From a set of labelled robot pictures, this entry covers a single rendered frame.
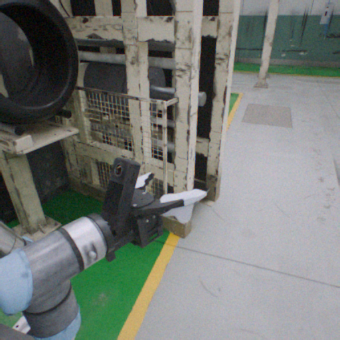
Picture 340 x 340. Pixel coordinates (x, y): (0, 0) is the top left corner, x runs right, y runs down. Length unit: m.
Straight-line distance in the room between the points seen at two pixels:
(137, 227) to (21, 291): 0.19
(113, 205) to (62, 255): 0.11
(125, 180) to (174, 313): 1.23
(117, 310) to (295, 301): 0.97
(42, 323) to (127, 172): 0.26
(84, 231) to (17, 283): 0.11
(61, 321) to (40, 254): 0.12
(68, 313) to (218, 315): 1.20
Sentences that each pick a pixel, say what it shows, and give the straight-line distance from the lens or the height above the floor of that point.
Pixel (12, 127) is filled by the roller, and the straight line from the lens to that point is 1.45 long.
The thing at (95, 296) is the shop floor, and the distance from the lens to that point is 1.71.
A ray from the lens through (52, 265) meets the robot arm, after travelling 0.42.
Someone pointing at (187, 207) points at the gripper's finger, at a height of 1.05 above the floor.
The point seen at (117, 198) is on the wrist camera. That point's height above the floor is 1.10.
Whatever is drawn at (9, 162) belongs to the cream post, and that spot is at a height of 0.60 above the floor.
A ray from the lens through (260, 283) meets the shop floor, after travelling 1.78.
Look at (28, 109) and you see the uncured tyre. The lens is 1.43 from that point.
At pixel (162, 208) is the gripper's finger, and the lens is 0.46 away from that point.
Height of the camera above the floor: 1.36
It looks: 30 degrees down
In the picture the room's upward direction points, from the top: straight up
